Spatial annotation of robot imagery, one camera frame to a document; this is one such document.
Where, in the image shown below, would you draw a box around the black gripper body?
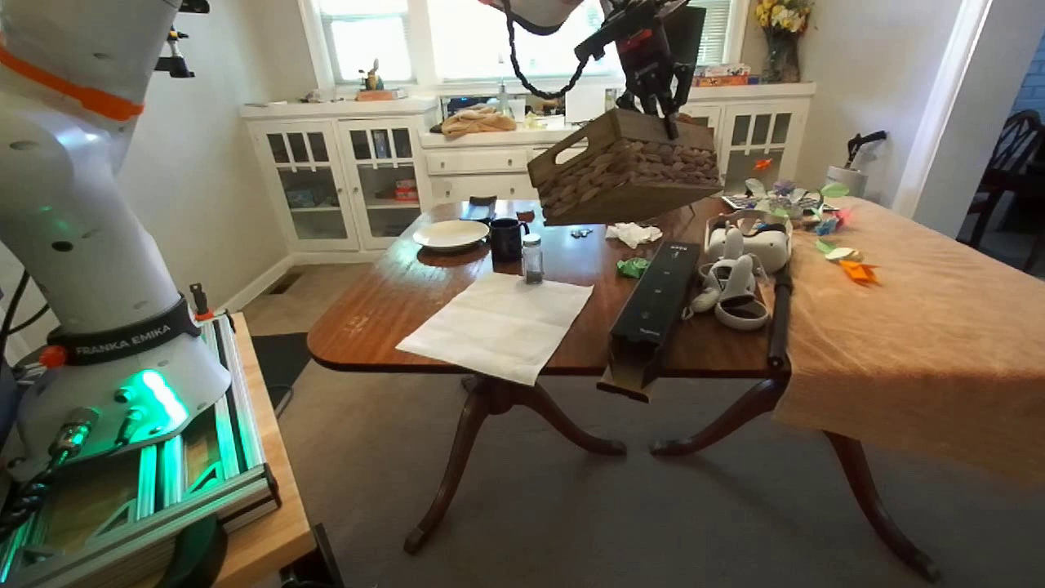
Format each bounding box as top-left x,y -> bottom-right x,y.
612,20 -> 682,102

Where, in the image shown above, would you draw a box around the wicker basket with wooden rim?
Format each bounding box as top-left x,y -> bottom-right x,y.
525,106 -> 725,226

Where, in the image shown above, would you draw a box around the white crumpled tissue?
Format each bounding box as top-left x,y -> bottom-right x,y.
605,220 -> 665,252

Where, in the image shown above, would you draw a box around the yellow flowers in vase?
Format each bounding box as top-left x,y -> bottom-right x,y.
750,0 -> 813,85

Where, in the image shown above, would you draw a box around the pile of colourful toys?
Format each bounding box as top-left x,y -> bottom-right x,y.
718,176 -> 850,238

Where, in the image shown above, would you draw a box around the white sideboard cabinet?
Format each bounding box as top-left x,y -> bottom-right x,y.
237,78 -> 819,264

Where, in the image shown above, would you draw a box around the long black box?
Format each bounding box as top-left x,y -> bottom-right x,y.
595,238 -> 706,401

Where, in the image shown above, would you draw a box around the white VR controller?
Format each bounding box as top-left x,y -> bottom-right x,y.
682,276 -> 727,322
711,252 -> 776,333

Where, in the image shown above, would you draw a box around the dining room window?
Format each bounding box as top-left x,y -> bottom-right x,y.
302,0 -> 754,93

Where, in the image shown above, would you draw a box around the glass shaker with silver lid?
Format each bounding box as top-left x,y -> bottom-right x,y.
520,228 -> 547,288

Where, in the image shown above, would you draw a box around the black mug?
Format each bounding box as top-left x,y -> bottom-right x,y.
487,215 -> 530,276

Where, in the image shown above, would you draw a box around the green yellow toy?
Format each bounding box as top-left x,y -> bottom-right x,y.
813,234 -> 862,264

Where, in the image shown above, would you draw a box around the white plate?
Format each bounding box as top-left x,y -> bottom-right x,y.
410,215 -> 492,256

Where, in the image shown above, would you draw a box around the small orange toy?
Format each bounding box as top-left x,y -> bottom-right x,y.
838,259 -> 881,288

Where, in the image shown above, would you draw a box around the white paper placemat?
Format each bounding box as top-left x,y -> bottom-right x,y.
390,272 -> 598,389

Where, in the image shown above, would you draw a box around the orange tablecloth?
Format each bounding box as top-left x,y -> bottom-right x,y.
764,194 -> 1045,488

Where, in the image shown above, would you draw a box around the dark wooden dining table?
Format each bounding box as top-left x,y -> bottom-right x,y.
302,194 -> 943,586

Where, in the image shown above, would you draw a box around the dark wooden chair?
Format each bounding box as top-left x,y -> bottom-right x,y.
955,109 -> 1045,252

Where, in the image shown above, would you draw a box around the black red stop button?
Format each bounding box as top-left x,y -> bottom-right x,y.
185,277 -> 215,324

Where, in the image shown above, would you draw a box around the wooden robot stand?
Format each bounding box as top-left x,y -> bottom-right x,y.
209,313 -> 319,588

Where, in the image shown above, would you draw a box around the white pot with black handle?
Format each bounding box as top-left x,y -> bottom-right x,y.
821,129 -> 892,202

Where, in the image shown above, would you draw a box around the black hanging strap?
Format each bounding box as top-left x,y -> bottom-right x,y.
764,264 -> 797,384

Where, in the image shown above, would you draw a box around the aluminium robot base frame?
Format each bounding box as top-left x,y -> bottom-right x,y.
0,307 -> 282,588

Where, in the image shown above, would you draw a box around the grey base connector cable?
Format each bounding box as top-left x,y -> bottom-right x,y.
0,401 -> 105,544

